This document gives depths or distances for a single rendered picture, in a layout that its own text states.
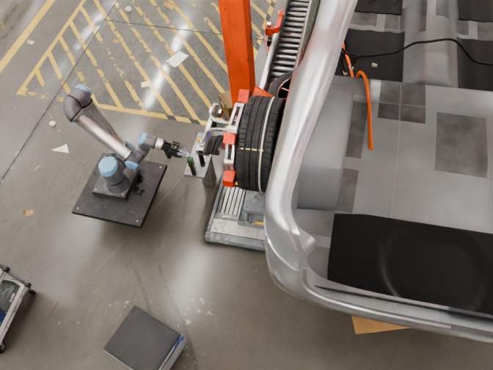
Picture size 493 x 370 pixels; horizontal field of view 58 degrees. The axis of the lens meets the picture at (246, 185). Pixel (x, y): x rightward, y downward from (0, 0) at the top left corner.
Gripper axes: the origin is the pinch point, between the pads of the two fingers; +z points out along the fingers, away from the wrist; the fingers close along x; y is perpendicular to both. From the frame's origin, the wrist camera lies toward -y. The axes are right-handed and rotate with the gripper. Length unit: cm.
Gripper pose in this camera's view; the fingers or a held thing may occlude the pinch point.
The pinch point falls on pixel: (187, 155)
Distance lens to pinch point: 335.5
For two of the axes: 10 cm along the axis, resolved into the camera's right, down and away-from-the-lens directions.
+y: 3.6, -4.5, -8.2
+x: 1.3, -8.4, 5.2
